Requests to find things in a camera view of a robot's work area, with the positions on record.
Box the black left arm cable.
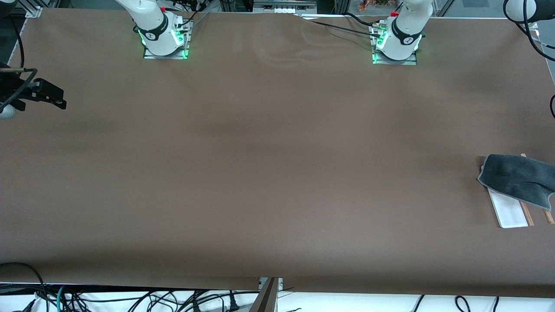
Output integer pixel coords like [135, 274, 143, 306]
[522, 0, 555, 118]

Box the black floor cable with plug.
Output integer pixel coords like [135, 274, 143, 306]
[191, 291, 242, 312]

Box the orange background object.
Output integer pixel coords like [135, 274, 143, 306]
[358, 0, 391, 12]

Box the white rack with wooden bars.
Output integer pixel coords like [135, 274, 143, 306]
[481, 153, 555, 229]

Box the white power strip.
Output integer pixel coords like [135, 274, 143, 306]
[254, 0, 317, 14]

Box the black looped floor cable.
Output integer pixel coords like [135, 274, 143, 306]
[0, 262, 47, 312]

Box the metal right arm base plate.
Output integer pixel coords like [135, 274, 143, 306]
[143, 19, 190, 60]

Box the short black table cable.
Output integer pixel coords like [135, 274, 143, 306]
[345, 12, 379, 28]

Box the black base cable bundle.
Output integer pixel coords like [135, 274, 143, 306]
[167, 2, 209, 31]

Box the grey and pink towel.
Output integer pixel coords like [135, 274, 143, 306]
[477, 154, 555, 211]

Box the long black table cable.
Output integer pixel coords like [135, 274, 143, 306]
[298, 14, 383, 39]

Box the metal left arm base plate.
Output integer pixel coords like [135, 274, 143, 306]
[372, 24, 418, 65]

